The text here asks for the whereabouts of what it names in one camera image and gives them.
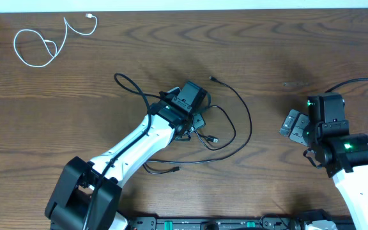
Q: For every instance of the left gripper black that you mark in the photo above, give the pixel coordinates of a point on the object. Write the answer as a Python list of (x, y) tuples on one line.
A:
[(200, 121)]

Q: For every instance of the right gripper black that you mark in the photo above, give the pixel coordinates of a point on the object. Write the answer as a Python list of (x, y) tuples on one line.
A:
[(296, 133)]

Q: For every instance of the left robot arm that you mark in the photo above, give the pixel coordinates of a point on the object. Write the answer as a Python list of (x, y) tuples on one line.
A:
[(87, 194)]

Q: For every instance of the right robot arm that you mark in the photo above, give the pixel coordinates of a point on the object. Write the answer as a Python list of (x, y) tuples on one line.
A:
[(324, 130)]

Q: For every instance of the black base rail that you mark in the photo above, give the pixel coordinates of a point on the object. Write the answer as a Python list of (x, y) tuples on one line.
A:
[(312, 219)]

